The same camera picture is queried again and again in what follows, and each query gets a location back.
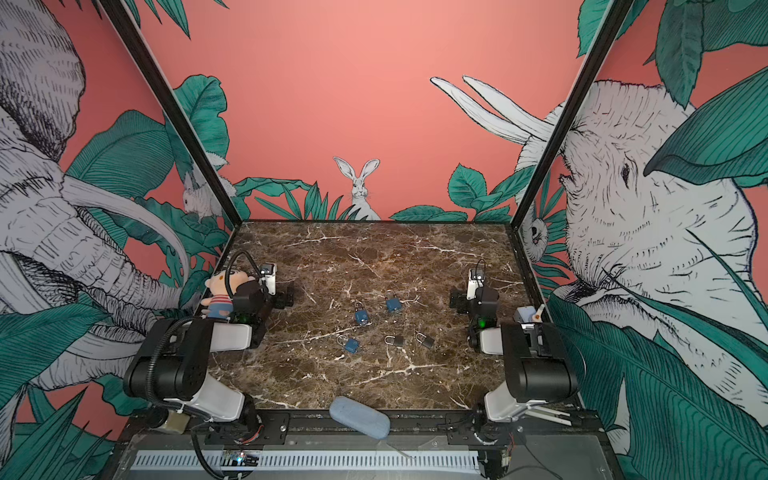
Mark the dark padlock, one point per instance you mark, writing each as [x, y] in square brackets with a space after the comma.
[395, 340]
[425, 340]

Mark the plush doll striped shirt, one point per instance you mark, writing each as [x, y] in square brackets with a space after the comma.
[219, 304]

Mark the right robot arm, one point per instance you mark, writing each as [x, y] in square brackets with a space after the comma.
[536, 371]

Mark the blue padlock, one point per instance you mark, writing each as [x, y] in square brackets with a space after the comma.
[393, 304]
[361, 315]
[350, 345]

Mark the masking tape roll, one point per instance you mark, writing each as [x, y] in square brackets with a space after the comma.
[167, 421]

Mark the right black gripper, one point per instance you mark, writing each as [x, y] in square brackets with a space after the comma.
[459, 301]

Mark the blue grey toy box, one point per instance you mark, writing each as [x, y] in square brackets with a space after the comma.
[529, 314]

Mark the blue grey pouch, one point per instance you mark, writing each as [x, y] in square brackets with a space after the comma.
[360, 417]

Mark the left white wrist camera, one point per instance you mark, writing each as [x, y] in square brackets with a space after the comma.
[268, 277]

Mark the white vented rail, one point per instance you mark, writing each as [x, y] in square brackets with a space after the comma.
[282, 460]

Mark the black mounting rail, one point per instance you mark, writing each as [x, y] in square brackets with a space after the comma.
[458, 427]

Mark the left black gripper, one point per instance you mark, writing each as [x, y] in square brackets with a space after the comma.
[280, 297]

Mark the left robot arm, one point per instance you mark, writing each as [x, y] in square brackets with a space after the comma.
[170, 369]

